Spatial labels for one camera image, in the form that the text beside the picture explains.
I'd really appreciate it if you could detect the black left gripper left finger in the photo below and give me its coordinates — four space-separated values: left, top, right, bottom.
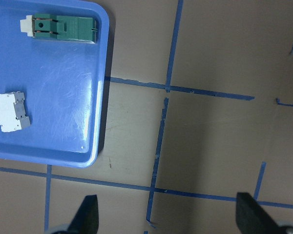
65 195 99 234

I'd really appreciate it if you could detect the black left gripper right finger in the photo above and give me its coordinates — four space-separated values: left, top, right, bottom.
235 192 281 234

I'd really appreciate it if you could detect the white circuit breaker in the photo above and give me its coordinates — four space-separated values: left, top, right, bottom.
0 91 31 133

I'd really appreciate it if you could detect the blue plastic tray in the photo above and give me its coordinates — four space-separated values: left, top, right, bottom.
0 0 109 168

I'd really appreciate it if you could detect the green terminal block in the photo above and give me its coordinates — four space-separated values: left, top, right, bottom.
20 13 98 43

